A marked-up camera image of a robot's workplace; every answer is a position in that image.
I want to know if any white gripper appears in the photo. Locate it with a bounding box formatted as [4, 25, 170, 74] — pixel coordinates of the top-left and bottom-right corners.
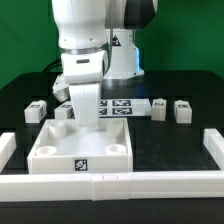
[61, 51, 109, 127]

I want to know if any white square tabletop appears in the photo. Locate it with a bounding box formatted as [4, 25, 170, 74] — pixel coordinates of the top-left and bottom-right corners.
[27, 118, 133, 174]

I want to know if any white marker sheet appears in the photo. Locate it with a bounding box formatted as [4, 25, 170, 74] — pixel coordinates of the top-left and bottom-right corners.
[100, 99, 151, 117]

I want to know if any white U-shaped fence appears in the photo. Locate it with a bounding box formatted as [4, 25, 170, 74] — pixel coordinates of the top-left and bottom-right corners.
[0, 132, 224, 202]

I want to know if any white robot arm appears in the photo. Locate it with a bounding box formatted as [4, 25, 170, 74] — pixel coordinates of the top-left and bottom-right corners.
[51, 0, 158, 126]

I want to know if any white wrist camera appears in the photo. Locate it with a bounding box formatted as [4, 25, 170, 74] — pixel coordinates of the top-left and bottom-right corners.
[52, 74, 69, 102]

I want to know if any black cable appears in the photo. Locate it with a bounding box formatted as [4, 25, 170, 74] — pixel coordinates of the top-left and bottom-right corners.
[42, 59, 63, 73]

